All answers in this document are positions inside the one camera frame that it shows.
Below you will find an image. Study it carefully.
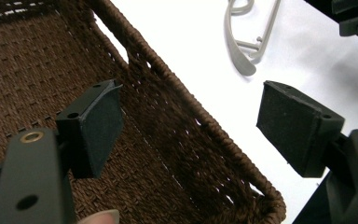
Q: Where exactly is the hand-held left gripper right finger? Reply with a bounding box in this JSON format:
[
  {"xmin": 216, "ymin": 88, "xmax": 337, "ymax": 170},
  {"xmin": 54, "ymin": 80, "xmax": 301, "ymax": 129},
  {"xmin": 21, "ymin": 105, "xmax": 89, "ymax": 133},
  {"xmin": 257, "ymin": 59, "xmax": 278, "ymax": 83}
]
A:
[{"xmin": 255, "ymin": 79, "xmax": 346, "ymax": 179}]

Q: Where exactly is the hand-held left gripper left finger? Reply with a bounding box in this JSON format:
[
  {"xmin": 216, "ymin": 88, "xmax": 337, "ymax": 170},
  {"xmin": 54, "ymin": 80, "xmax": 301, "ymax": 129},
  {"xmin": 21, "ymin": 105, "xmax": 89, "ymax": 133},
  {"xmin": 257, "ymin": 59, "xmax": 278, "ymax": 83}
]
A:
[{"xmin": 55, "ymin": 78, "xmax": 125, "ymax": 180}]

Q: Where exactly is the brown woven basket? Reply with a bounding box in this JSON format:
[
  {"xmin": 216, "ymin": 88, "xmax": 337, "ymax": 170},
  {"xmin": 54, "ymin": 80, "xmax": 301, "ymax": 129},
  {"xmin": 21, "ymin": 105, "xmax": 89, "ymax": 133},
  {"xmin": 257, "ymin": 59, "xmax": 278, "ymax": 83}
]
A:
[{"xmin": 0, "ymin": 0, "xmax": 287, "ymax": 224}]

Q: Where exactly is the grey plastic hanger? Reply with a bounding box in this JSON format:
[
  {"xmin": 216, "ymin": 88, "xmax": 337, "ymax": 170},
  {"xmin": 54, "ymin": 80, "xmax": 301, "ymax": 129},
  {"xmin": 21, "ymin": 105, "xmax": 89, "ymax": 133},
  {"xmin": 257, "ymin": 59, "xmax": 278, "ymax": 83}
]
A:
[{"xmin": 223, "ymin": 0, "xmax": 282, "ymax": 77}]

